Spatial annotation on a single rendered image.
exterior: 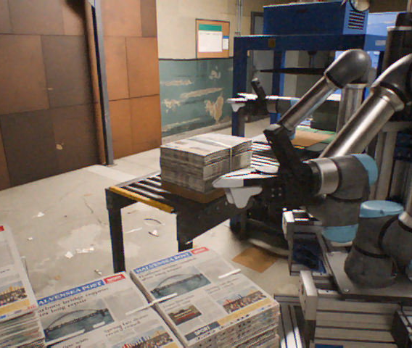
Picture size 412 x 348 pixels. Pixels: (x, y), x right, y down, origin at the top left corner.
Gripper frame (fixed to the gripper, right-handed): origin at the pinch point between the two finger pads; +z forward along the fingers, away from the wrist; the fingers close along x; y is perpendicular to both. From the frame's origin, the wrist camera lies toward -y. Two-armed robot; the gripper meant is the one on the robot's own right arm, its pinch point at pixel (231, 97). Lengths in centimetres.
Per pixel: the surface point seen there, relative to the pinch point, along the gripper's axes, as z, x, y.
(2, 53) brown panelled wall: 294, 69, -11
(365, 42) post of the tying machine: -48, 82, -15
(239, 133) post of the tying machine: 39, 86, 53
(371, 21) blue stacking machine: -15, 331, -8
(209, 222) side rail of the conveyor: -8, -43, 46
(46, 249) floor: 150, -31, 120
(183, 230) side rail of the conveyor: -5, -59, 42
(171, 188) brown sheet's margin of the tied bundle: 15, -38, 36
